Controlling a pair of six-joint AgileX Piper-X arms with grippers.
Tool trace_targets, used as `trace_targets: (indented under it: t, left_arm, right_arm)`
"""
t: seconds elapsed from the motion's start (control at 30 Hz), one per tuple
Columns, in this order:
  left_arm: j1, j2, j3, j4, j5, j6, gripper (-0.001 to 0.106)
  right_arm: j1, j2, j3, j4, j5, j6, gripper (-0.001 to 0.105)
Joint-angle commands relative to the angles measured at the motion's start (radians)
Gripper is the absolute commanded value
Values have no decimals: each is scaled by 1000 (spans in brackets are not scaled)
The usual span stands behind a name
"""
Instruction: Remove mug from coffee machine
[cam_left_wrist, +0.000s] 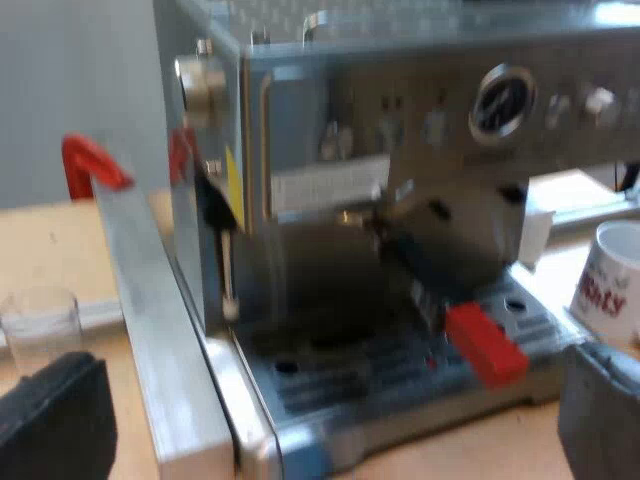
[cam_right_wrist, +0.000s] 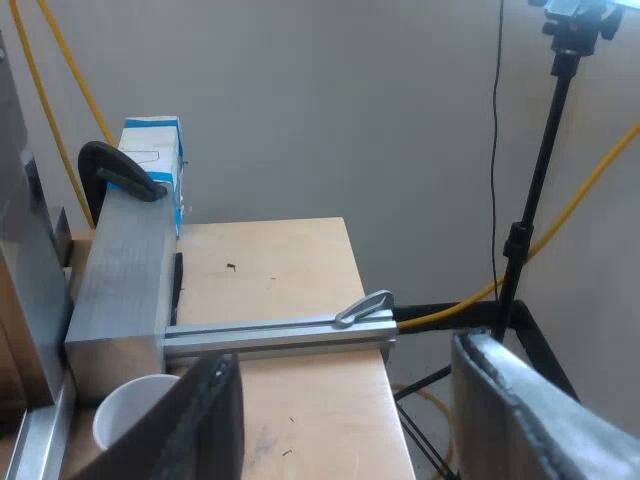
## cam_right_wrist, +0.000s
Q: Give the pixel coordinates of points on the steel espresso machine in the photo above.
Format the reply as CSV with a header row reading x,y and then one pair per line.
x,y
30,280

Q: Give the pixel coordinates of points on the grey metal clamp lever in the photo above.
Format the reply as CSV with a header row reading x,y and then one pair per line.
x,y
365,306

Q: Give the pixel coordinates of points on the metal block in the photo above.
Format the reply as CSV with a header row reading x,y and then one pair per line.
x,y
125,280

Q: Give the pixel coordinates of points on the white mug with red and black print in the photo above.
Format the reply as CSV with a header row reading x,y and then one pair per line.
x,y
125,405

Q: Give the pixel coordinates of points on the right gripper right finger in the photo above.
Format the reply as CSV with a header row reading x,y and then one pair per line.
x,y
510,425

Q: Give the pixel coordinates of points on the black curved clamp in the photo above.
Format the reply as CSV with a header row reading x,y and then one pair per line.
x,y
125,165

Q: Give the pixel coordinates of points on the aluminium rail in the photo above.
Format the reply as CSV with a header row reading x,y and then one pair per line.
x,y
275,340

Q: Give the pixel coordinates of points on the blue and white carton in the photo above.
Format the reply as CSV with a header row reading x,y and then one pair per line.
x,y
150,140

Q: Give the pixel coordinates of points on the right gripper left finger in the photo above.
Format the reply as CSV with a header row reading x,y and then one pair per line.
x,y
200,430

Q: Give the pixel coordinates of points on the black tripod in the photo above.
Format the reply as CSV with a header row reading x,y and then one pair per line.
x,y
545,145

